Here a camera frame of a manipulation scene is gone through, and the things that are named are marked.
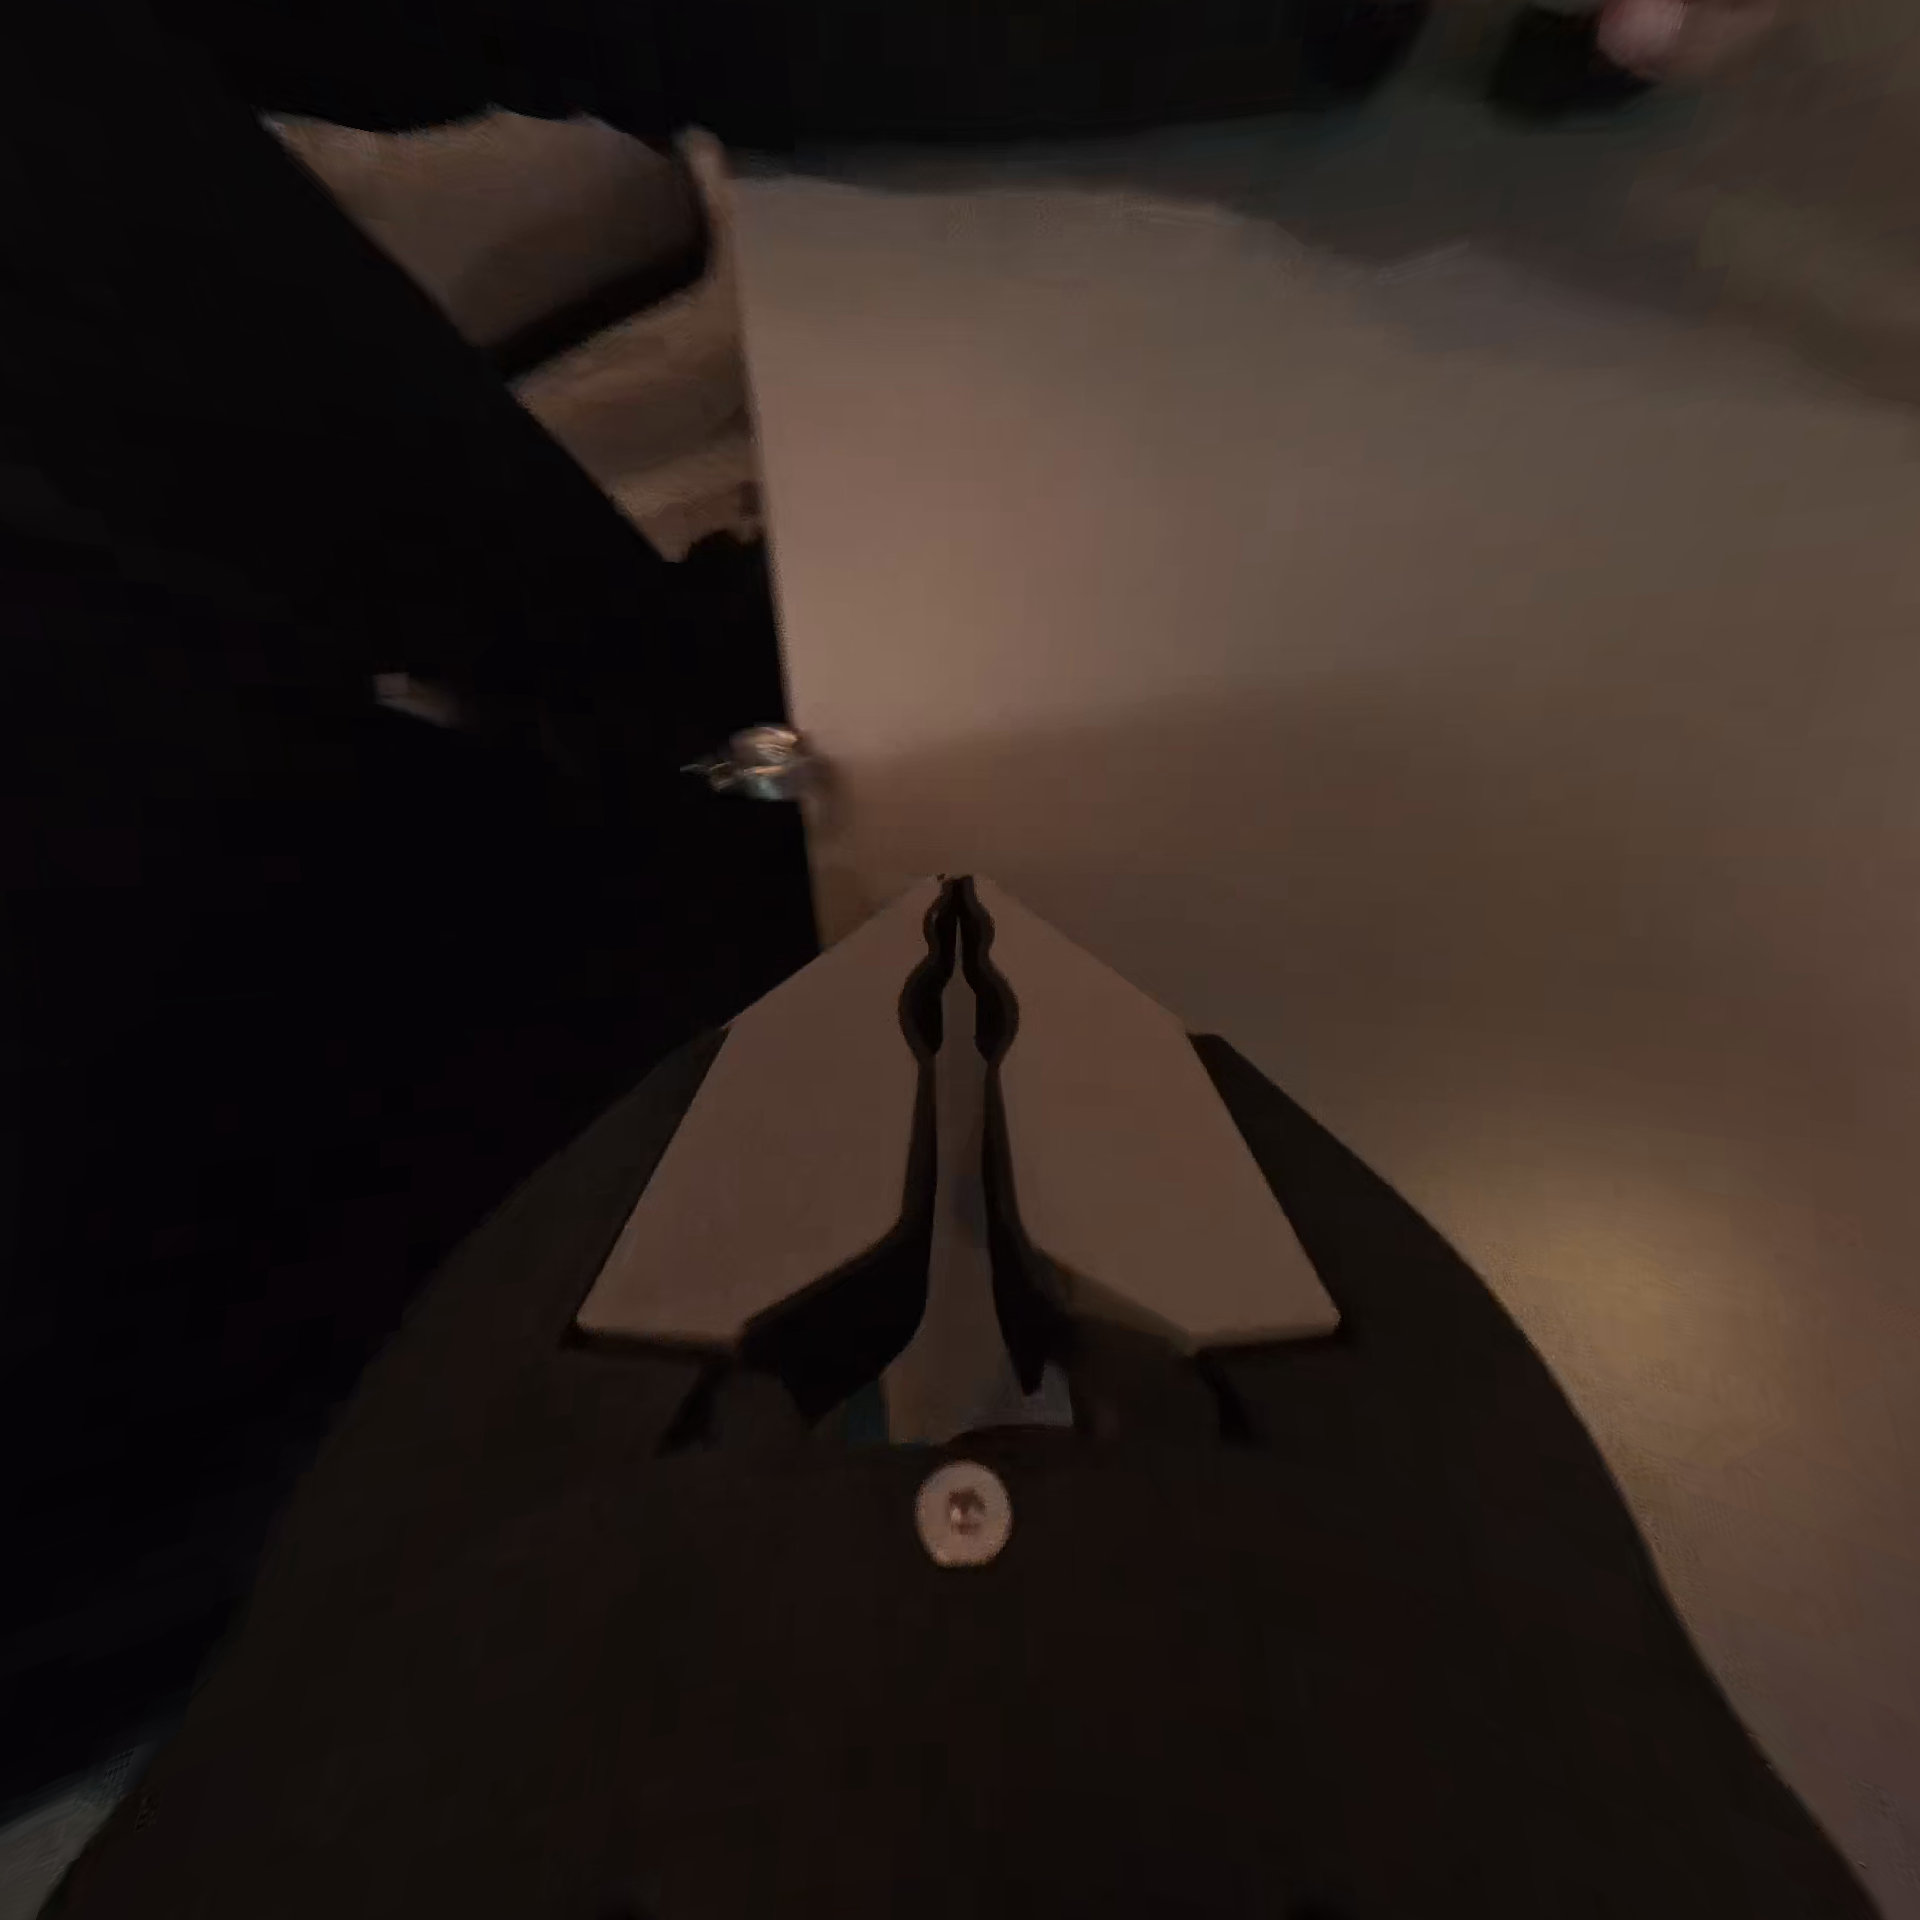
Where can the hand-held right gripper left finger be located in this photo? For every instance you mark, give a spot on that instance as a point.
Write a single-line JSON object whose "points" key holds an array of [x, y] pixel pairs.
{"points": [[749, 1185]]}

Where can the person's left hand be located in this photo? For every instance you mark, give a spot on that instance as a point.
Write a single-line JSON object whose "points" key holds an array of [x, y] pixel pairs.
{"points": [[1678, 30]]}

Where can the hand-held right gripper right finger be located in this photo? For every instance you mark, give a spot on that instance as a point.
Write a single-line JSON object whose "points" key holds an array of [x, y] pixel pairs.
{"points": [[1172, 1200]]}

